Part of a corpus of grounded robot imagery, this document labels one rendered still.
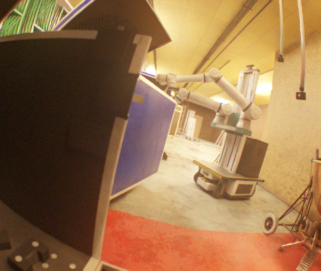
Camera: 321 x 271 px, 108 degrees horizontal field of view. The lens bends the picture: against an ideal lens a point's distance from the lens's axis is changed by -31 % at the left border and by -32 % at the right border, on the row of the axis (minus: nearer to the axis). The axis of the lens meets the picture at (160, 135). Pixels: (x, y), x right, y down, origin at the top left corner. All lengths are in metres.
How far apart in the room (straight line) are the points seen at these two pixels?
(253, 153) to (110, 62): 2.12
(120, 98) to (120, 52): 0.14
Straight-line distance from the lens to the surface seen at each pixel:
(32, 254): 0.64
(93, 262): 0.71
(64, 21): 1.56
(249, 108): 1.91
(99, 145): 0.49
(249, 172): 2.41
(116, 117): 0.47
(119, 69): 0.49
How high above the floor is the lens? 0.73
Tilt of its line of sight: 5 degrees down
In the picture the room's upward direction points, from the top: 15 degrees clockwise
